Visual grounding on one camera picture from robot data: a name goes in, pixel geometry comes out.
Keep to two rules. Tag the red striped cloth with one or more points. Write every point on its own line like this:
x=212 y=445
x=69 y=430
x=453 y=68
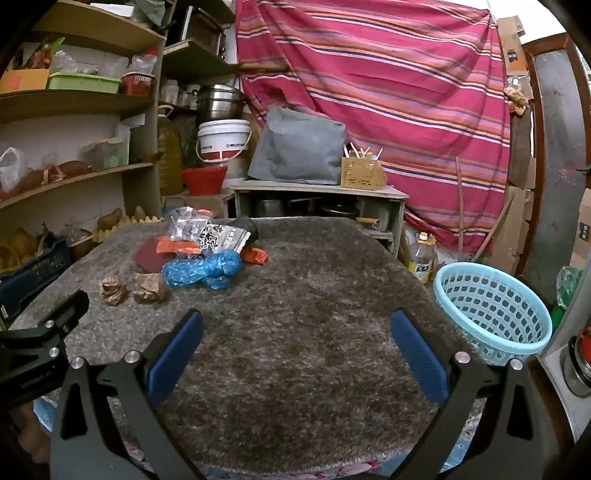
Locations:
x=392 y=92

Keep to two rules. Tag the red scalloped plastic basket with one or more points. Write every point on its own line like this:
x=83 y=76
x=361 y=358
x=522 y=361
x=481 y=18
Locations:
x=203 y=181

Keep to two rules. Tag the clear plastic printed packet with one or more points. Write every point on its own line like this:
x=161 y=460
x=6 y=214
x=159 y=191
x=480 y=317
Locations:
x=184 y=226

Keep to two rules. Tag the flattened brown cardboard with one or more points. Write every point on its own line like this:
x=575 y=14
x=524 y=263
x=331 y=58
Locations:
x=519 y=221

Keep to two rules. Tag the clear plastic container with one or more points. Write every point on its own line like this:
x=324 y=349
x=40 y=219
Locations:
x=106 y=152

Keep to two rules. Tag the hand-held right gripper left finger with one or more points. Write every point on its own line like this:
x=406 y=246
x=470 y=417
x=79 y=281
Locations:
x=178 y=355

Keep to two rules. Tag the bamboo chopstick holder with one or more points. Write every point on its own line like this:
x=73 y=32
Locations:
x=362 y=174

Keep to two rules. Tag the grey metal door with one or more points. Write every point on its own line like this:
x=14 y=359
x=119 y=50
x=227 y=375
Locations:
x=554 y=138

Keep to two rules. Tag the wooden stick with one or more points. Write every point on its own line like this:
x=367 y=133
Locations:
x=460 y=203

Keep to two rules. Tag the black pouch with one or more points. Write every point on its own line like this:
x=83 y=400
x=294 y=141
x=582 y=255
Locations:
x=244 y=226

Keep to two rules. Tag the orange wrapper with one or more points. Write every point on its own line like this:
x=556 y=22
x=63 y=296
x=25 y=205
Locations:
x=256 y=255
x=167 y=247

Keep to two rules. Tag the small oil bottle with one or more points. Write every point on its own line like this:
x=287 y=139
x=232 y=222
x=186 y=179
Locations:
x=422 y=263

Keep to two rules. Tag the blue plastic crate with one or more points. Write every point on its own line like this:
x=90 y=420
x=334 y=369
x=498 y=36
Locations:
x=32 y=277

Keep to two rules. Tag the brown paper ball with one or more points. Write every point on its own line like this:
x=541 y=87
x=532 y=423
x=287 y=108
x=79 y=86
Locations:
x=113 y=290
x=150 y=288

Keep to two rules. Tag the yellow egg tray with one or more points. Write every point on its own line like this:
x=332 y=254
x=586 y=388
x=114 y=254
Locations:
x=134 y=224

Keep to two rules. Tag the grey fabric cover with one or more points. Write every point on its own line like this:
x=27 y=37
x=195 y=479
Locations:
x=295 y=147

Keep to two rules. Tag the grey shaggy mat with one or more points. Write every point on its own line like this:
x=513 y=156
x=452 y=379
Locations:
x=300 y=323

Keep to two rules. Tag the black toaster oven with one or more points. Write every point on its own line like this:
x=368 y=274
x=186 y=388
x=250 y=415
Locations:
x=203 y=32

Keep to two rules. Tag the brown cardboard box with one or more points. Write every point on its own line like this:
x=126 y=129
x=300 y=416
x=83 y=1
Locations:
x=512 y=46

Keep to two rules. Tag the large potato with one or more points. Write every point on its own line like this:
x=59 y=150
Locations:
x=110 y=219

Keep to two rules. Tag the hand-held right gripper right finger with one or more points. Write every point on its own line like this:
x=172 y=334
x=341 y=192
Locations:
x=418 y=355

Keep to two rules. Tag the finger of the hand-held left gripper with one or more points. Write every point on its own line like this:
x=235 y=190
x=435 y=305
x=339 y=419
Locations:
x=55 y=330

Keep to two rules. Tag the red paper envelope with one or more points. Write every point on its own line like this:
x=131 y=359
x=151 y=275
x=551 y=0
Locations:
x=150 y=256

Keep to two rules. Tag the white plastic bag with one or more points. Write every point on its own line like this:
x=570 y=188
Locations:
x=11 y=168

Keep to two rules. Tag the small red mesh basket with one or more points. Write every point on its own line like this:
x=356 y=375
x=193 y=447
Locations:
x=137 y=85

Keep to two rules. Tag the black and white printed packet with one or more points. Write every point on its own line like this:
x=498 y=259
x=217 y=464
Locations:
x=221 y=237

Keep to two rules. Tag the green plastic bag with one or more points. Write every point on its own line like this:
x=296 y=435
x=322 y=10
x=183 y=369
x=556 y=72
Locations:
x=568 y=286

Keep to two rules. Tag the blue plastic bag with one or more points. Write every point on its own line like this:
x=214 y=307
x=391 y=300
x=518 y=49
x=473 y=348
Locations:
x=198 y=272

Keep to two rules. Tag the light blue plastic basket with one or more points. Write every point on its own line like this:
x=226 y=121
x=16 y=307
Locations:
x=489 y=304

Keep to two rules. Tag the wooden shelf unit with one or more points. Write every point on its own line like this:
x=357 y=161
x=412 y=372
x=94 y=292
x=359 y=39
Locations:
x=92 y=102

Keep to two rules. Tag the green plastic tray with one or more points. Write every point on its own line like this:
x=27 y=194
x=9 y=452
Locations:
x=83 y=83

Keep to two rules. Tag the sweet potato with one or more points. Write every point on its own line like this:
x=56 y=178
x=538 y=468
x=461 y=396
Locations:
x=71 y=168
x=30 y=182

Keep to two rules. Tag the small steel pot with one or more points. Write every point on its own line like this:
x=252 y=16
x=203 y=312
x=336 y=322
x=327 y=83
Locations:
x=265 y=207

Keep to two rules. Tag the low wooden cabinet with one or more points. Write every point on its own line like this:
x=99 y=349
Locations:
x=318 y=190

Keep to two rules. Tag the small potato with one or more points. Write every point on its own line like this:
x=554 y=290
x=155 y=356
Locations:
x=140 y=212

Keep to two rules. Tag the bundle of chopsticks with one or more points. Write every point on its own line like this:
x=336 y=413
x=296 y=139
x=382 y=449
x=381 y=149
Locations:
x=362 y=152

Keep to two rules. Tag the clear plastic bag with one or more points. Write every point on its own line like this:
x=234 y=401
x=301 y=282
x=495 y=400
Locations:
x=69 y=62

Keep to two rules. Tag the dark wooden shelf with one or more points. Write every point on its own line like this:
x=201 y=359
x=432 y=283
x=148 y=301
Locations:
x=198 y=57

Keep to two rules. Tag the yellow cardboard box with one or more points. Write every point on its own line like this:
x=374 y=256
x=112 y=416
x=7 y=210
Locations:
x=23 y=82

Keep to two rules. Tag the white bucket with red label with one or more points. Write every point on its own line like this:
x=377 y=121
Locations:
x=224 y=134

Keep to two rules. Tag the large yellow oil bottle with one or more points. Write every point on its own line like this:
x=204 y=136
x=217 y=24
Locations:
x=168 y=152

